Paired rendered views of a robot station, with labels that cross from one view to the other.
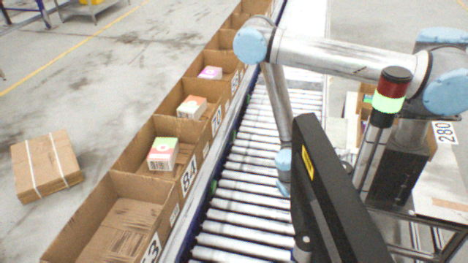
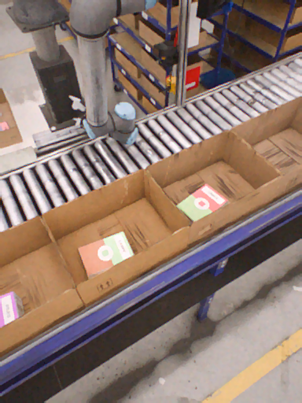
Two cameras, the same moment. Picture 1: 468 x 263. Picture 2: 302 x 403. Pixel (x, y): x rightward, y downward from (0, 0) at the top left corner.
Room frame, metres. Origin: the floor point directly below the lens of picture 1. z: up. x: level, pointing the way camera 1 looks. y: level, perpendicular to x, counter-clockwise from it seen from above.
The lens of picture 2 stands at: (1.71, 0.70, 1.89)
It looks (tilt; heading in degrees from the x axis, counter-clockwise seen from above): 54 degrees down; 226
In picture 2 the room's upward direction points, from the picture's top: 3 degrees counter-clockwise
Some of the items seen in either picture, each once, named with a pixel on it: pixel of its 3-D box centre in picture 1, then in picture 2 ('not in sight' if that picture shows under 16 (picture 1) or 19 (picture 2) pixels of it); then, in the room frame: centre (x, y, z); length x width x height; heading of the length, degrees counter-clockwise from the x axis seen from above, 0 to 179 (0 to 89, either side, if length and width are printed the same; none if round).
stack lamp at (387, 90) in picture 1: (390, 91); not in sight; (0.48, -0.29, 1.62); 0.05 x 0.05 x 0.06
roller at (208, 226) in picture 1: (257, 236); (174, 148); (0.76, -0.09, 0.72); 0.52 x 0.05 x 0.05; 75
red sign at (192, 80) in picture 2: not in sight; (187, 81); (0.41, -0.30, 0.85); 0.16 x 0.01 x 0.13; 165
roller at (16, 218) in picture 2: (281, 122); (16, 218); (1.57, -0.31, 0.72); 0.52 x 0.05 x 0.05; 75
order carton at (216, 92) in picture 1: (194, 109); (116, 233); (1.40, 0.21, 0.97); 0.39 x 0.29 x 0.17; 165
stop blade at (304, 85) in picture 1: (289, 84); not in sight; (1.98, -0.42, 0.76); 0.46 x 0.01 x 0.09; 75
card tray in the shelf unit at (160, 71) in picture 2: not in sight; (171, 61); (-0.04, -0.82, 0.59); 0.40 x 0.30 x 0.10; 73
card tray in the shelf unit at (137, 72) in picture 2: not in sight; (140, 57); (-0.18, -1.29, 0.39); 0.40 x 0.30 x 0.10; 75
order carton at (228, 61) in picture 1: (215, 75); (1, 292); (1.78, 0.11, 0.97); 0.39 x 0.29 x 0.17; 165
